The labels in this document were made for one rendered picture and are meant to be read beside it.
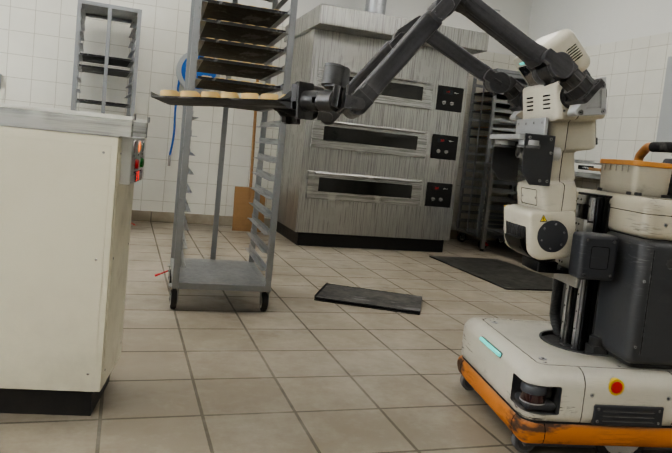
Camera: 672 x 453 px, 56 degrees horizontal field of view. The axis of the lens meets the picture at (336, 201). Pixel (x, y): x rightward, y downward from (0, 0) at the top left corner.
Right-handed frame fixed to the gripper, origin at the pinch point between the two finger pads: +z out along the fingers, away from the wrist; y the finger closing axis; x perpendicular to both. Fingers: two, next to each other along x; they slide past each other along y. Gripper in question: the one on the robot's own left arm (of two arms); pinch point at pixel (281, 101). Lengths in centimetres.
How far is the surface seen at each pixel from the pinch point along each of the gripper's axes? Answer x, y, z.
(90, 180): -35, 25, 40
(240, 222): 287, 87, 306
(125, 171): -25, 23, 38
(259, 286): 91, 83, 92
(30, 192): -46, 29, 52
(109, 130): -30.5, 10.9, 37.8
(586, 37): 509, -108, 66
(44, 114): -43, 7, 50
